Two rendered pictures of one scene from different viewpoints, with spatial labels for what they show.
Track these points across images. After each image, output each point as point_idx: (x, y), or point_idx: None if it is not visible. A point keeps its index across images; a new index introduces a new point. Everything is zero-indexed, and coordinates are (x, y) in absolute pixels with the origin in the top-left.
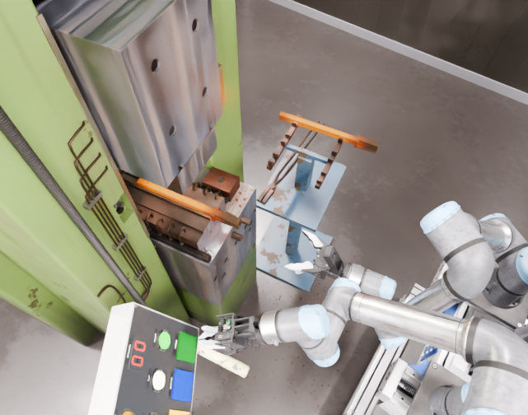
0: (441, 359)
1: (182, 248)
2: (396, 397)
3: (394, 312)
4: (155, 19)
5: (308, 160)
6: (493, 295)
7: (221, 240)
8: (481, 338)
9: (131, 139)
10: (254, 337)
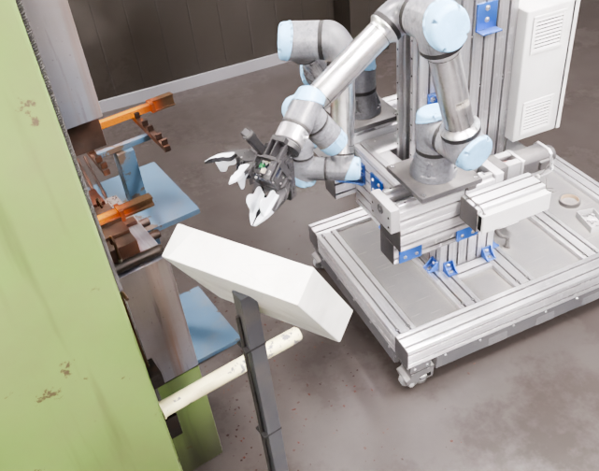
0: (391, 176)
1: (126, 263)
2: (401, 205)
3: (337, 62)
4: None
5: (128, 149)
6: (363, 109)
7: (149, 237)
8: (386, 9)
9: (56, 58)
10: (288, 158)
